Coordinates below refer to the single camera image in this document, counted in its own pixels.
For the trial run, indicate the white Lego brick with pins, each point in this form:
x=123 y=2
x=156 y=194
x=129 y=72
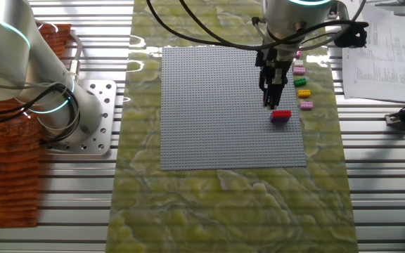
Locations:
x=299 y=63

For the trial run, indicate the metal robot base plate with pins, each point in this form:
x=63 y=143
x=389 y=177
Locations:
x=100 y=91

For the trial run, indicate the purple Lego brick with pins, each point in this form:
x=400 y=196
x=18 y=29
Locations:
x=279 y=120

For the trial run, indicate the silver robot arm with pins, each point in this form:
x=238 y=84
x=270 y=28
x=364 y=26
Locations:
x=12 y=52

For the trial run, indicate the yellow Lego brick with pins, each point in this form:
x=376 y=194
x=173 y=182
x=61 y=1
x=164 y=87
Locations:
x=304 y=93

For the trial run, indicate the printed paper sheet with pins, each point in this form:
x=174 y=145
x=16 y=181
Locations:
x=382 y=70

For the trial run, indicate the pink Lego brick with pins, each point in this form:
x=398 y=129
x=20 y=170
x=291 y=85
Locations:
x=307 y=106
x=299 y=71

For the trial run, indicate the green marble pattern mat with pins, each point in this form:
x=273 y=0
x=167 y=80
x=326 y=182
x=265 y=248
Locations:
x=223 y=211

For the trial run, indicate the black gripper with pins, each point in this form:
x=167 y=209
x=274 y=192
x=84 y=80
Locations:
x=274 y=58

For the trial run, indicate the red Lego brick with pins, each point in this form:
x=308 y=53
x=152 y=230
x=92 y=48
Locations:
x=281 y=114

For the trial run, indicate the small magenta Lego brick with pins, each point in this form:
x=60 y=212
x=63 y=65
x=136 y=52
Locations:
x=298 y=55

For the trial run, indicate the green Lego brick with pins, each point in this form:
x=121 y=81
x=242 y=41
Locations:
x=300 y=82

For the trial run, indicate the grey Lego baseplate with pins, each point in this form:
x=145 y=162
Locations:
x=206 y=105

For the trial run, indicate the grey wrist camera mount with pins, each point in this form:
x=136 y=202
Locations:
x=351 y=35

